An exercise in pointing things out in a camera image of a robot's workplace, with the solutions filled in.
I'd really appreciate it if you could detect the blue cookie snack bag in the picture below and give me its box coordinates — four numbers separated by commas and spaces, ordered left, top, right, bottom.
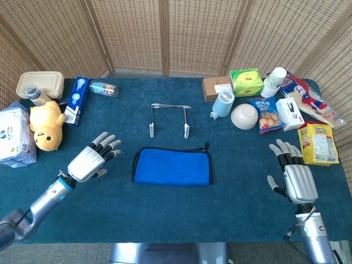
247, 96, 285, 135

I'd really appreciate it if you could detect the white blue tissue pack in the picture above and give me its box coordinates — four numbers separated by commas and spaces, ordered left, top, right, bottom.
0, 101, 37, 169

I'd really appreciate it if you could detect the blue toothpaste box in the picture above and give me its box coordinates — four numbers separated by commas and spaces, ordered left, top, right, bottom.
63, 76, 91, 128

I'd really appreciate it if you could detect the beige lidded lunch box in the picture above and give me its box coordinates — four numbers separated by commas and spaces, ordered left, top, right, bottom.
15, 71, 65, 100

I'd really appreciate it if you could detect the stack of paper cups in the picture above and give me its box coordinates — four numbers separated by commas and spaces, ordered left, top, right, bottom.
260, 67, 288, 99

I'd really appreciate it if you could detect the woven bamboo folding screen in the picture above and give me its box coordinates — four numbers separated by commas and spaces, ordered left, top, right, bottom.
0, 0, 352, 149

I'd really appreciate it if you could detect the beige upturned bowl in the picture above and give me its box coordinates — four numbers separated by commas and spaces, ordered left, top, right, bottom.
230, 103, 259, 130

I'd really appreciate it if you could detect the yellow Lipo snack bag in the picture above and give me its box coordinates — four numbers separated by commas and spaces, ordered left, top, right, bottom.
297, 120, 340, 167

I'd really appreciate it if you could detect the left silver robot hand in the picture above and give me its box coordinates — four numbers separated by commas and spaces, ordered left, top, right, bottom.
67, 131, 122, 183

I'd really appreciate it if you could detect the white stapler box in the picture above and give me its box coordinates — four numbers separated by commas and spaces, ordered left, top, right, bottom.
275, 97, 305, 132

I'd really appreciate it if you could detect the metal wire rack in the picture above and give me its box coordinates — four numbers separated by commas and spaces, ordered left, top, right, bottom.
149, 103, 193, 139

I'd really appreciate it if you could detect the yellow plush toy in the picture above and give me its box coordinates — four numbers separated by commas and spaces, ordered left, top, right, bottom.
29, 100, 67, 152

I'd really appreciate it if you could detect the clear plastic snack jar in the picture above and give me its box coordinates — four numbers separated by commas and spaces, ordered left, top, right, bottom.
89, 80, 119, 98

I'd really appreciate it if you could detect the beige bottle with grey cap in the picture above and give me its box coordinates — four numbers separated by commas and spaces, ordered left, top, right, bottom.
26, 85, 52, 107

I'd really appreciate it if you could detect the green tissue pack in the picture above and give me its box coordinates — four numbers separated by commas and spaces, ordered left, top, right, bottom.
229, 68, 265, 97

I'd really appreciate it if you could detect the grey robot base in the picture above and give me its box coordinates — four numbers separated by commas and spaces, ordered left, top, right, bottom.
109, 242, 230, 264

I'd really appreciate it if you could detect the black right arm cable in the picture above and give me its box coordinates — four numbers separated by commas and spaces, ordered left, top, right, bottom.
283, 207, 317, 264

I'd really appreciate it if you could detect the grey and blue towel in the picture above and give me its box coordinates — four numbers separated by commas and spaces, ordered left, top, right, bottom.
131, 142, 212, 186

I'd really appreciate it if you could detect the brown cardboard box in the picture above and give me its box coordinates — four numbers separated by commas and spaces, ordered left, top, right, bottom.
202, 76, 234, 102

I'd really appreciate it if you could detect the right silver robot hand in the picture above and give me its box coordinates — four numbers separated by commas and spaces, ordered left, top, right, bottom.
267, 139, 320, 206

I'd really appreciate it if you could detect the red blue noodle packet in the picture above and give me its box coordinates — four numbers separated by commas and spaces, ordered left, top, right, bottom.
266, 70, 347, 129

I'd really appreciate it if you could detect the light blue cylindrical container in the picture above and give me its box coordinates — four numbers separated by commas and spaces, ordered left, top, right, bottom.
210, 90, 235, 120

